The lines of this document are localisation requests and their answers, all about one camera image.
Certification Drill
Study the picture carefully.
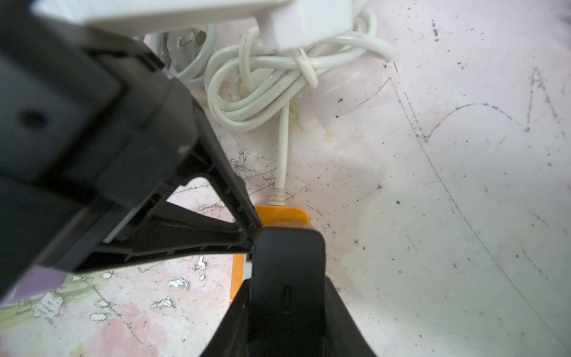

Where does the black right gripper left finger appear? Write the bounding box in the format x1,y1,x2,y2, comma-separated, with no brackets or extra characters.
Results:
200,280,251,357

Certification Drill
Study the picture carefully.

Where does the white coiled cable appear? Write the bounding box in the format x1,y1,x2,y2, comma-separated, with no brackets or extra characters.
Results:
202,6,396,207

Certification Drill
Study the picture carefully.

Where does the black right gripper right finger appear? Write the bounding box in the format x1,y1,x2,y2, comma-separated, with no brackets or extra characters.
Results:
324,277,376,357

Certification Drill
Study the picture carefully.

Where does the black charger plug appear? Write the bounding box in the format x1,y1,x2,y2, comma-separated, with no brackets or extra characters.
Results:
248,227,326,356

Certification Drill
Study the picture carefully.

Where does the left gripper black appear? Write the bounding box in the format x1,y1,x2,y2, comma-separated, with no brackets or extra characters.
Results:
1,1,262,294

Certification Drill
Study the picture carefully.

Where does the purple power strip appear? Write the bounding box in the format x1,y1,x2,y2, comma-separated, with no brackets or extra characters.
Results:
1,266,68,305

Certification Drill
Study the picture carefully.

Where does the small orange power strip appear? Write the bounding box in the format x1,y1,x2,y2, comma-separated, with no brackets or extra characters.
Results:
229,204,312,304

